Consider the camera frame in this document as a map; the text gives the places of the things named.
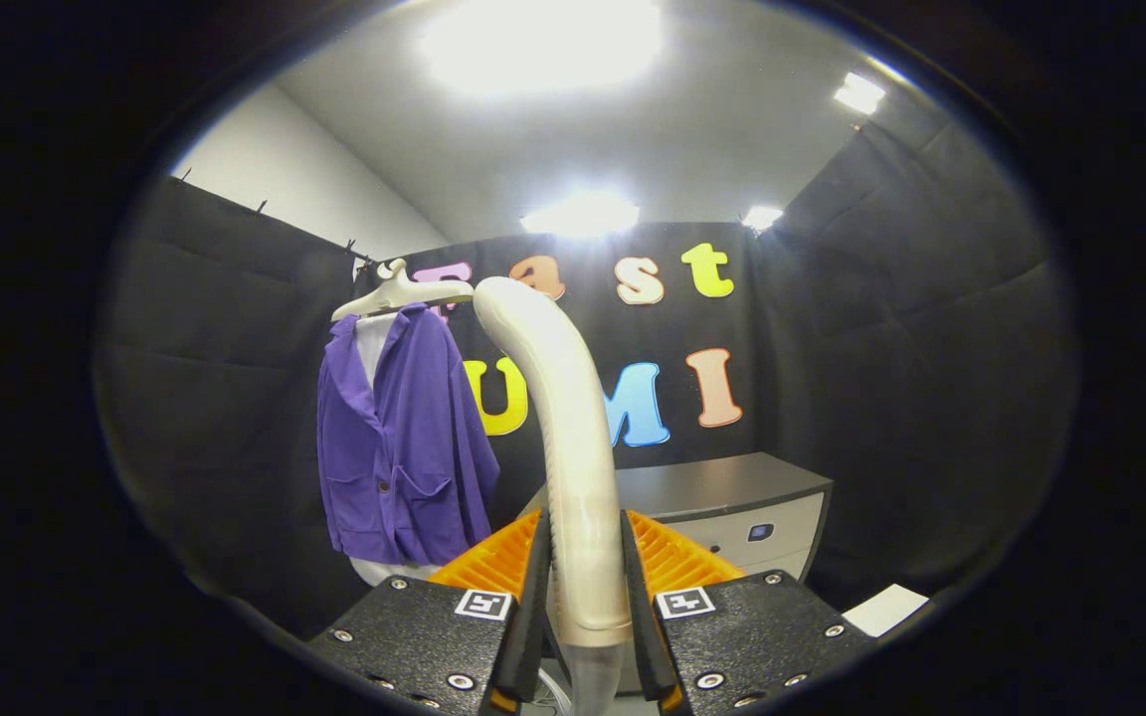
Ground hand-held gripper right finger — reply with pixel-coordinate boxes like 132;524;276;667
621;509;877;716

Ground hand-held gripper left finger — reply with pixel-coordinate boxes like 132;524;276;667
306;509;549;716

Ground grey garment steamer hose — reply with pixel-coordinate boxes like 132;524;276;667
563;641;626;716

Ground purple corduroy jacket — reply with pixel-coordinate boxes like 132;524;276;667
316;303;501;568

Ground white garment steamer handle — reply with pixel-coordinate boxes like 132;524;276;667
472;276;634;647

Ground white cloth panel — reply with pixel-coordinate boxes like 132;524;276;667
347;316;440;588

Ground white flat box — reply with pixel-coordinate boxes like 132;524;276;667
842;584;930;637

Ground beige cabinet with dark top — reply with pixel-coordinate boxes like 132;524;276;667
518;452;835;697

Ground white plastic hanger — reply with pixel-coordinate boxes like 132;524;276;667
331;259;477;324

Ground long ceiling light panel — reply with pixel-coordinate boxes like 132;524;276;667
520;192;641;238

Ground large ceiling light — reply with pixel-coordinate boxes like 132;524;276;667
419;0;664;95

